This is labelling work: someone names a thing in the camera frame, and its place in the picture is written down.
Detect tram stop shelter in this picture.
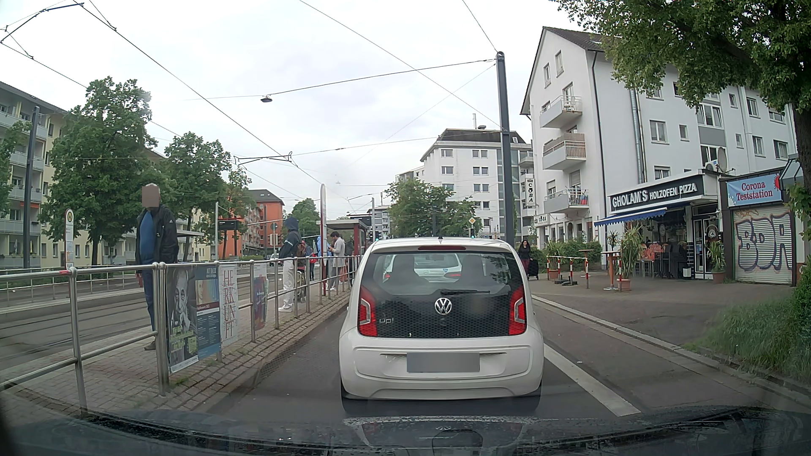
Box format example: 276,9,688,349
325,218,370,257

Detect grey asphalt road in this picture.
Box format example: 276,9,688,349
206,293,770,420

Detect brick paved tram platform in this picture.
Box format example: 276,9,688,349
0,290,351,414

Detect paved pavement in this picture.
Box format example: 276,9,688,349
529,271,811,406

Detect tram track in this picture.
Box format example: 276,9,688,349
0,272,280,371

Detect large overhanging tree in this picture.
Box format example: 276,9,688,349
551,0,811,191

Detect grass verge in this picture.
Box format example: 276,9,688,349
687,260,811,384

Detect pale yellow apartment building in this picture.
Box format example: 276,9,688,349
0,81,213,269

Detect car's own bonnet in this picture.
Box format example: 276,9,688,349
0,405,811,456

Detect tall dark pole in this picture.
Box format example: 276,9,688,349
495,52,516,248

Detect white small car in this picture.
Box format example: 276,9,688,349
338,237,545,401

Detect road markings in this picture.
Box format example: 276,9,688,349
543,342,642,418

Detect overhead wires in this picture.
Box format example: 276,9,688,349
0,0,508,210

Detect kiosk with graffiti shutter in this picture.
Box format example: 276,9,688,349
719,158,806,287

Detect green tree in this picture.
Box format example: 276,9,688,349
384,179,482,239

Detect potted plant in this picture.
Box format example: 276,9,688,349
618,223,644,292

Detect group of people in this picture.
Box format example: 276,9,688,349
298,231,356,292

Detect row of trees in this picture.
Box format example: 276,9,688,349
0,76,257,267

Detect person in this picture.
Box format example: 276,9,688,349
517,239,540,281
278,217,302,312
134,184,180,351

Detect white building with pizzeria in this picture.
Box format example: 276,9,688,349
520,27,798,280

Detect red white barrier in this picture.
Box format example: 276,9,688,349
546,255,591,290

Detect orange building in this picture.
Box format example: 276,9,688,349
218,189,286,257

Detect white multi-storey building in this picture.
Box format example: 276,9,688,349
396,128,534,239

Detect metal railing with posters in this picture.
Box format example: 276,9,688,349
0,255,363,410

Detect green hedge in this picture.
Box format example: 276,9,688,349
535,236,603,272

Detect tall narrow stop pillar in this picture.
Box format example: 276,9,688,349
318,184,328,297

